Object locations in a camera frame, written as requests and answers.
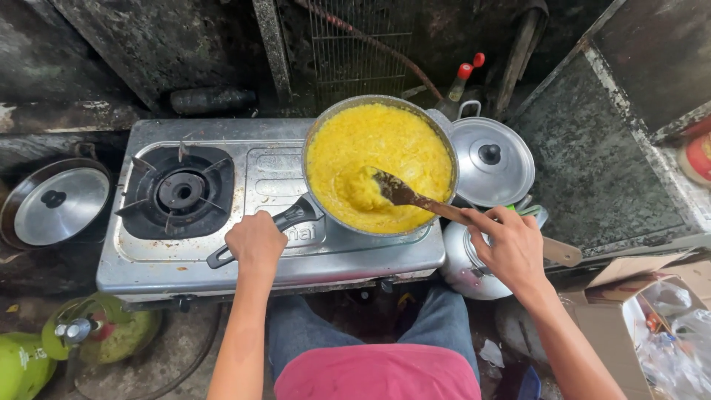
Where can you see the person's right hand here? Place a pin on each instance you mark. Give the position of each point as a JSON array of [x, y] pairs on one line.
[[516, 255]]

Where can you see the person's left hand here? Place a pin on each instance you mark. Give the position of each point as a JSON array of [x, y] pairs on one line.
[[255, 244]]

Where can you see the person's left fingers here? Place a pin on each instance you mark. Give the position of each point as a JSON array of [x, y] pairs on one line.
[[256, 218]]

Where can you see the wooden spatula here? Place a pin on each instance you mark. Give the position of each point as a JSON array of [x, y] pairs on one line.
[[411, 197]]

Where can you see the silver two-burner gas stove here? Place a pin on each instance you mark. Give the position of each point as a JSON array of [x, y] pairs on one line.
[[266, 178]]

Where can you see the black burner grate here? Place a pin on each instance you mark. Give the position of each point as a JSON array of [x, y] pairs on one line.
[[180, 191]]

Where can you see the black stove knob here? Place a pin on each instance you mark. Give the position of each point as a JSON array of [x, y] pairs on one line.
[[387, 284], [183, 303]]

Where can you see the person's blue jeans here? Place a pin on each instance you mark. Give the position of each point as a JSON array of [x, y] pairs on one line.
[[300, 328]]

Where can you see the dark plastic bottle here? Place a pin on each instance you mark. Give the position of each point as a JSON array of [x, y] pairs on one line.
[[211, 100]]

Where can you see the yellow mashed food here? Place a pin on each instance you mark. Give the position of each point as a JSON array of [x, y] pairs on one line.
[[377, 139]]

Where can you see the green gas cylinder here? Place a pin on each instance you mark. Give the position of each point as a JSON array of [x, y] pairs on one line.
[[125, 333], [22, 369]]

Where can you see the steel lid with black knob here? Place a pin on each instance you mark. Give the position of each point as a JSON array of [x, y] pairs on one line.
[[66, 216]]

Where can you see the person's red shirt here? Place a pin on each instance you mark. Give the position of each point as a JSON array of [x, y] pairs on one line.
[[377, 372]]

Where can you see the aluminium pot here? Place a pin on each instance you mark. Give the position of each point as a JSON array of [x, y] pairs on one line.
[[437, 119]]

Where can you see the aluminium kettle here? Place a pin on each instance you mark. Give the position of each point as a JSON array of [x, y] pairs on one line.
[[461, 269]]

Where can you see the grey gas regulator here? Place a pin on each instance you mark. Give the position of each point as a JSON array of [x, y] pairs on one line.
[[75, 330]]

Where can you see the red-capped sauce bottle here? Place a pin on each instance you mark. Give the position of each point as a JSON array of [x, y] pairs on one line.
[[456, 86]]

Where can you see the dark round pan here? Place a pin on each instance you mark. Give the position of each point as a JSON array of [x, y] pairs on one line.
[[11, 205]]

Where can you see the aluminium lid with black knob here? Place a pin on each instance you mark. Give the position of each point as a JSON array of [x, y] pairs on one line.
[[500, 178]]

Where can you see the white crumpled paper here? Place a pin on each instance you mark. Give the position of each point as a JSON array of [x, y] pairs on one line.
[[491, 354]]

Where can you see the red bottle cap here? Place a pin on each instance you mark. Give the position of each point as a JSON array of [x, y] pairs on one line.
[[478, 59]]

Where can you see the dark wooden plank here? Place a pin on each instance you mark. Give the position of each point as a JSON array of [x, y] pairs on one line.
[[519, 55]]

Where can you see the blue plastic object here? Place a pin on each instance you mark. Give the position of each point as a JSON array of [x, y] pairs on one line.
[[529, 384]]

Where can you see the cardboard box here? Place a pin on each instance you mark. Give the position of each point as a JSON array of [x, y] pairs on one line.
[[605, 328]]

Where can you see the clear plastic bags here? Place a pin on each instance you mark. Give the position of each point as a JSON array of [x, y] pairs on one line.
[[677, 350]]

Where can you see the red and yellow container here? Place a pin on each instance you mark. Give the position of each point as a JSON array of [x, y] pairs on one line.
[[701, 158]]

